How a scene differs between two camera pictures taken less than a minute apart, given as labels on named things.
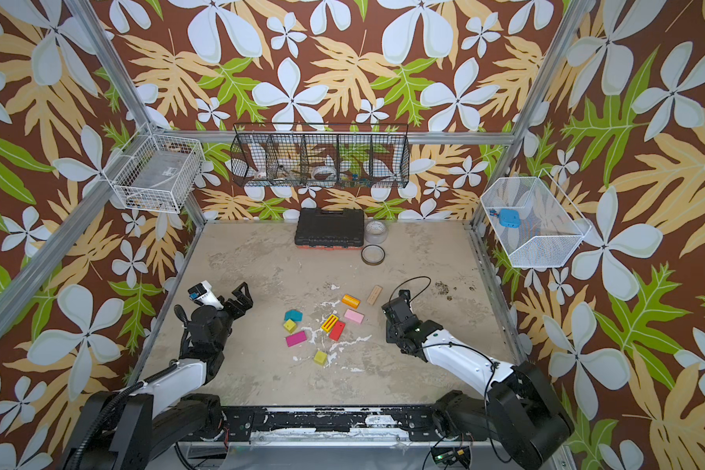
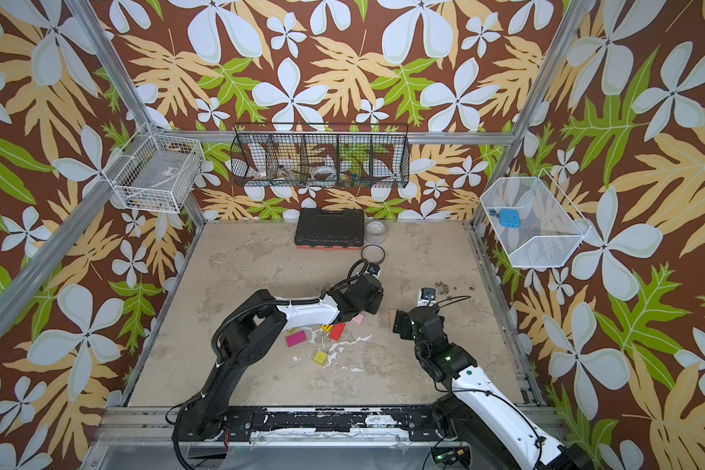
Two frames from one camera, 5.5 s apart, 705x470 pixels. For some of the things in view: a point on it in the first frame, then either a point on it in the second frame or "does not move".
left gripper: [245, 301] → [377, 305]
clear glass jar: [376, 231] does not move
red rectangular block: [337, 330] does not move
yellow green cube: [320, 357] does not move
